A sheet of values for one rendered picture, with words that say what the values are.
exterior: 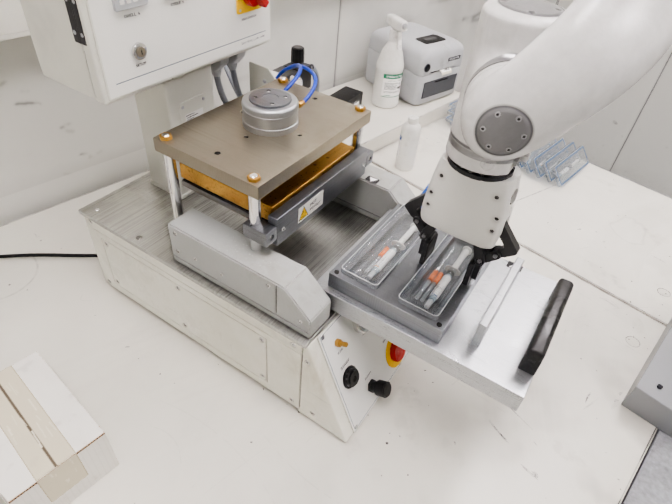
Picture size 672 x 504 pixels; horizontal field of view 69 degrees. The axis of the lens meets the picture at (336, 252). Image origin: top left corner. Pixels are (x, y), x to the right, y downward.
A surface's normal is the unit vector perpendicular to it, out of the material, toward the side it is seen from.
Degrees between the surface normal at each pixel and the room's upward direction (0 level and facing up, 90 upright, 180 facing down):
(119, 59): 90
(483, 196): 90
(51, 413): 2
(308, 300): 41
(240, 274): 90
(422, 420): 0
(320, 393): 90
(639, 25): 58
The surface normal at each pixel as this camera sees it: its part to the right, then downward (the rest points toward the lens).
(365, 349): 0.79, 0.06
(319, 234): 0.08, -0.74
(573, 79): -0.21, 0.51
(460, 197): -0.58, 0.52
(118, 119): 0.72, 0.50
